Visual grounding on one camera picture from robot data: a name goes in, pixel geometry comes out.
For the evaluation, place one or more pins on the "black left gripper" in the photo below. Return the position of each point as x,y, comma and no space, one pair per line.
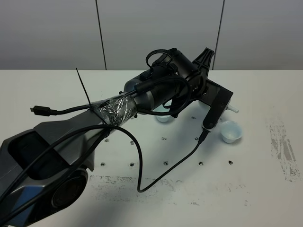
198,73

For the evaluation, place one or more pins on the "pale blue porcelain teapot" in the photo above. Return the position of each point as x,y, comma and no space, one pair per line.
230,107

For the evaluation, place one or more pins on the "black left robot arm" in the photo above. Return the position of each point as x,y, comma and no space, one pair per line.
45,169

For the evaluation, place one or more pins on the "near blue porcelain teacup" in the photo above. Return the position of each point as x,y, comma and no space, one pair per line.
163,119

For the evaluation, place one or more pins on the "blue porcelain teacup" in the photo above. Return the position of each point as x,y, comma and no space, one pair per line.
163,119
230,131

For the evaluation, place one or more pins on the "far right blue porcelain teacup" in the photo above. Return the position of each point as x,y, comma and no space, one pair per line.
230,131

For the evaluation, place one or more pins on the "black cable tie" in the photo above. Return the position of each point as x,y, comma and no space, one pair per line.
84,89

